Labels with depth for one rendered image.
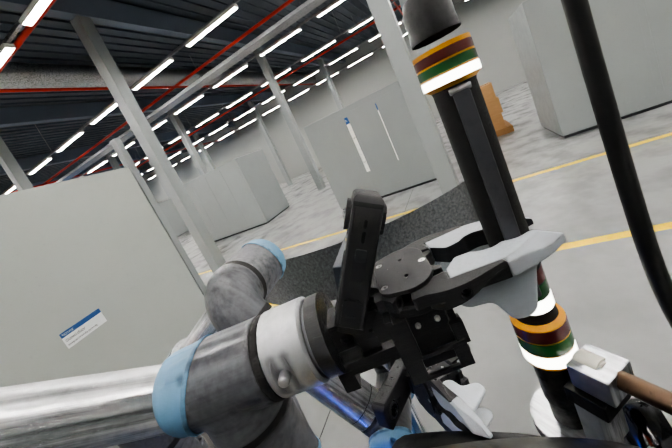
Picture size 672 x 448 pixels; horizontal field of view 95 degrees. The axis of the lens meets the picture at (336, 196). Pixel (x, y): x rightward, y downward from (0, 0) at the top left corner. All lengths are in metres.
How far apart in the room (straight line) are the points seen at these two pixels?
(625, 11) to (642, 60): 0.74
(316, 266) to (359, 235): 2.01
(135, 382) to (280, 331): 0.23
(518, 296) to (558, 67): 6.03
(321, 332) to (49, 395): 0.32
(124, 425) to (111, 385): 0.04
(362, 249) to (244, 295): 0.40
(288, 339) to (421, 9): 0.27
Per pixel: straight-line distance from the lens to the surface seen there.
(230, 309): 0.61
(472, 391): 0.57
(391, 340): 0.29
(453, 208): 2.29
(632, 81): 6.55
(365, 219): 0.24
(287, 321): 0.28
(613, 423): 0.39
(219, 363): 0.31
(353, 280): 0.25
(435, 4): 0.25
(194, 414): 0.33
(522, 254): 0.26
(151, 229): 2.41
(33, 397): 0.49
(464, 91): 0.25
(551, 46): 6.23
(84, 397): 0.48
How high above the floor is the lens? 1.61
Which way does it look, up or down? 10 degrees down
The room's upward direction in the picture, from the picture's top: 25 degrees counter-clockwise
